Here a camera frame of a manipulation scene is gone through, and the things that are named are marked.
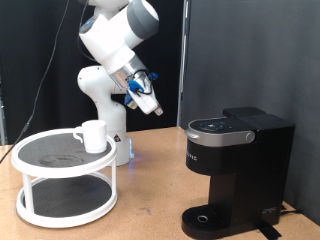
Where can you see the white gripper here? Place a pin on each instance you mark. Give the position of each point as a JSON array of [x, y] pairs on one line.
[[146, 100]]

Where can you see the white mug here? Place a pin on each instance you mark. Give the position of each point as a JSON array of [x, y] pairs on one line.
[[95, 136]]

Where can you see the black Keurig coffee machine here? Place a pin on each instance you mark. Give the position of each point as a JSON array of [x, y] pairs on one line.
[[250, 173]]

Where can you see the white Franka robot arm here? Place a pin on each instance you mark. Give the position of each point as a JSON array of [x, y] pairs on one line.
[[110, 113]]

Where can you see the silver vertical pole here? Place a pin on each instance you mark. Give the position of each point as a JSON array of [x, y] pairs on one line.
[[182, 66]]

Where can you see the white two-tier turntable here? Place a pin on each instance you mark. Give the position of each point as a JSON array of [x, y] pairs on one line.
[[66, 196]]

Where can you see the dark grey partition panel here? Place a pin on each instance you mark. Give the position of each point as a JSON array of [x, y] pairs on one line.
[[293, 50]]

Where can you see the black backdrop curtain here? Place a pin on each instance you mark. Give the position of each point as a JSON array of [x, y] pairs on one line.
[[13, 50]]

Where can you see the black tape strip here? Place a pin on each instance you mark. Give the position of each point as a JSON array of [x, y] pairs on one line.
[[270, 231]]

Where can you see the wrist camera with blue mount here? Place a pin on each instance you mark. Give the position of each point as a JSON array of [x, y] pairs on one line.
[[130, 101]]

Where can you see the grey metal post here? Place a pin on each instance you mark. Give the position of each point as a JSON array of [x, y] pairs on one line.
[[2, 126]]

